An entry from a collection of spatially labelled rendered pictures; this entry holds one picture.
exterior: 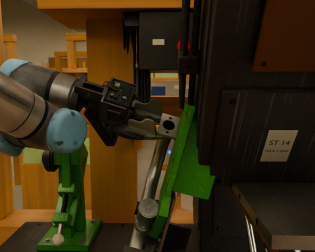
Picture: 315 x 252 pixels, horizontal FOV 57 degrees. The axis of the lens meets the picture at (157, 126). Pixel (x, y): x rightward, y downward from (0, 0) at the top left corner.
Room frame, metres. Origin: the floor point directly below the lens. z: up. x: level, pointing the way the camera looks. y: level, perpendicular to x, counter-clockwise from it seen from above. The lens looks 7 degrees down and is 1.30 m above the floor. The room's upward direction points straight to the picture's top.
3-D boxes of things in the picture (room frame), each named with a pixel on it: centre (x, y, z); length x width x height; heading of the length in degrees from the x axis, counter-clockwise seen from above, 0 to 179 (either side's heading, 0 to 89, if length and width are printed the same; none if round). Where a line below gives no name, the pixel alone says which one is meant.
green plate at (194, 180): (0.56, -0.07, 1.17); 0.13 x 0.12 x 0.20; 88
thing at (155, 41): (0.83, -0.04, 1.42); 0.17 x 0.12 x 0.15; 88
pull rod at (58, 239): (0.67, 0.24, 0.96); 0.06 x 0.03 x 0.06; 178
